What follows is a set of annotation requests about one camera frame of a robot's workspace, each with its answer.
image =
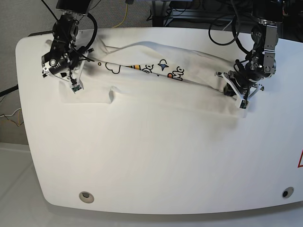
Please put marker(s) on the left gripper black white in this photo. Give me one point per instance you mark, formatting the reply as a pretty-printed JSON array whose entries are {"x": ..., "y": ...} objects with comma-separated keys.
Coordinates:
[{"x": 239, "y": 86}]

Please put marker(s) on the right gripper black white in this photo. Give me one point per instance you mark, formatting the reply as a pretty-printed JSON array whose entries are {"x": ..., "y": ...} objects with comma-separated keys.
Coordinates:
[{"x": 67, "y": 67}]

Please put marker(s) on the white printed T-shirt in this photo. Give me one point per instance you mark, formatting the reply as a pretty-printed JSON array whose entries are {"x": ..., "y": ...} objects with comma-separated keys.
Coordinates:
[{"x": 154, "y": 73}]

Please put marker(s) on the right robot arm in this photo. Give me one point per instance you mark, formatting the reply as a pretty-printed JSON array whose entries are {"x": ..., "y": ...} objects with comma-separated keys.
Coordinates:
[{"x": 65, "y": 29}]

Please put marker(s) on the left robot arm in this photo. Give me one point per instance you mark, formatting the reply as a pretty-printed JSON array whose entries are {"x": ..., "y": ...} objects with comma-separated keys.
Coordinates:
[{"x": 259, "y": 62}]

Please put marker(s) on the black table leg stand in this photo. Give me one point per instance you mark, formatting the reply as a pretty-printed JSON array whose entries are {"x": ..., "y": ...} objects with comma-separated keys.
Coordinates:
[{"x": 161, "y": 12}]

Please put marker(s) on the left table grommet hole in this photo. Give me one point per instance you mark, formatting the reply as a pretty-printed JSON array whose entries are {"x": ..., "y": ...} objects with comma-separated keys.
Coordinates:
[{"x": 86, "y": 197}]

